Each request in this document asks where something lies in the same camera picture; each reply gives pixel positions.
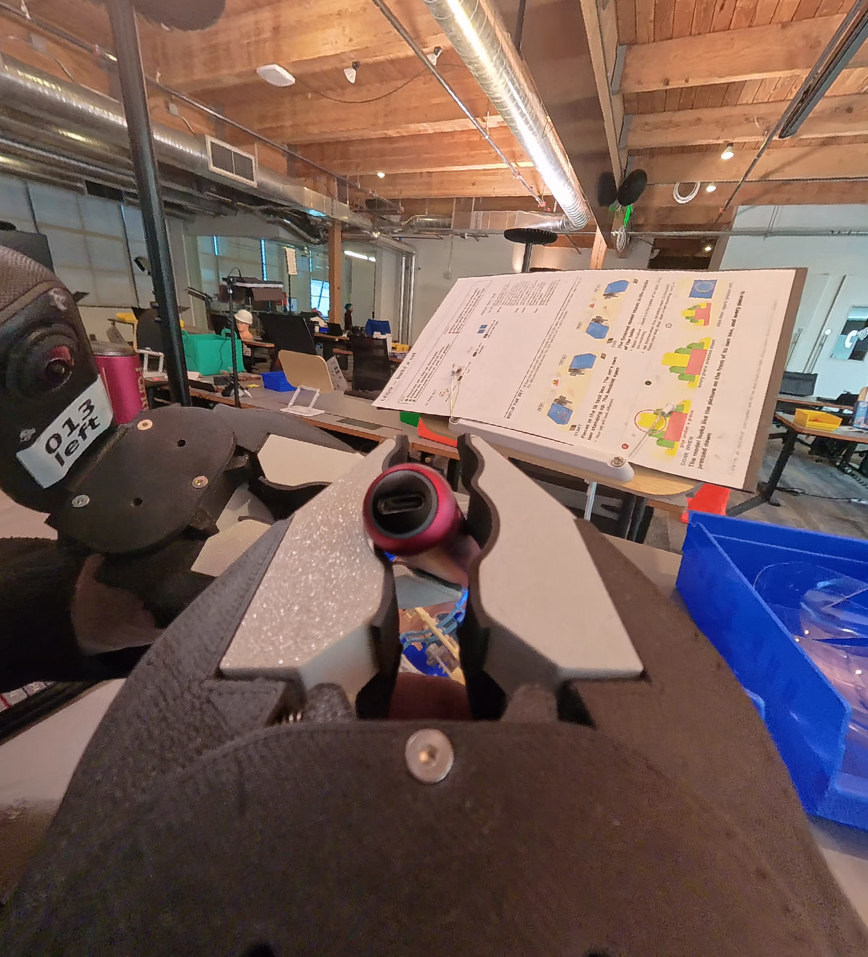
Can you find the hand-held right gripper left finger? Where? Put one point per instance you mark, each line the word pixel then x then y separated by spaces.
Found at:
pixel 307 598

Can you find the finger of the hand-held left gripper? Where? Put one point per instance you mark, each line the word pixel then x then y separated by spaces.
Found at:
pixel 228 549
pixel 292 460

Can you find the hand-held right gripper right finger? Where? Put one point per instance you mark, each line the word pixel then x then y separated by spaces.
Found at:
pixel 561 598

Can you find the clear ball maze puzzle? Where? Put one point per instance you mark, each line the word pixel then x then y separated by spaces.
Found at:
pixel 434 635

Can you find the red electric screwdriver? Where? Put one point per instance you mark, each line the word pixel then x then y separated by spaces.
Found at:
pixel 445 516

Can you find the person's left forearm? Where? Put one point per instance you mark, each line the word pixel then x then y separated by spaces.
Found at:
pixel 15 613

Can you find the person's left hand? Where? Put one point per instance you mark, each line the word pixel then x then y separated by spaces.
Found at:
pixel 116 617

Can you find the white tablet stand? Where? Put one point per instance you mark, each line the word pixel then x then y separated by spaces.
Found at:
pixel 305 400

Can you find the small blue bin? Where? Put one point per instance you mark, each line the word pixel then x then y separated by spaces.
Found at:
pixel 275 380

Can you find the pink drink can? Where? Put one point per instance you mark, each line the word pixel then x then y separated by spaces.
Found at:
pixel 118 385

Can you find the black office chair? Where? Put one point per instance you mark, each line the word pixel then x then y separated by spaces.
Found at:
pixel 370 366

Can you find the green storage bin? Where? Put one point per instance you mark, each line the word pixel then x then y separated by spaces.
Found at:
pixel 213 353

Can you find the red plastic bin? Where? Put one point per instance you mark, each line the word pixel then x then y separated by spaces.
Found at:
pixel 434 432

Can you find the white document stand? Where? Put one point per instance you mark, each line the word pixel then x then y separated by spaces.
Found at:
pixel 553 451

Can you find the orange floor bin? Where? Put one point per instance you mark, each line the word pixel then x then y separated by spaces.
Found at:
pixel 707 499

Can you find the blue plastic bin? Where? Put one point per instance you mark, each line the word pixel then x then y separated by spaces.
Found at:
pixel 763 673

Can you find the instruction sheet board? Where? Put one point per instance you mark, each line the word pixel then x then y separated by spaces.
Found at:
pixel 591 359

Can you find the black metal pole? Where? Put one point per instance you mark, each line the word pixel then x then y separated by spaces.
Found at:
pixel 150 224

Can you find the clear plastic dome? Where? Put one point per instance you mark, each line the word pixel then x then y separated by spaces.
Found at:
pixel 837 635

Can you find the white air vent grille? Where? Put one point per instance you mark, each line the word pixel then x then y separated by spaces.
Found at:
pixel 232 161

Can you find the yellow plastic bin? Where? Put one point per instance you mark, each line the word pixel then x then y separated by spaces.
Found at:
pixel 817 417

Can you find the white desk wooden edge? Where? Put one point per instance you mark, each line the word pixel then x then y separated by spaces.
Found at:
pixel 845 441

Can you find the black round disc fixture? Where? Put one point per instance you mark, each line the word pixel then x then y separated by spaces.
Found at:
pixel 531 235

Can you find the large silver air duct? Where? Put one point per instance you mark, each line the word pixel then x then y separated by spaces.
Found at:
pixel 68 112

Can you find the silver ventilation duct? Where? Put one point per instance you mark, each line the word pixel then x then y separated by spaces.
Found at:
pixel 516 112

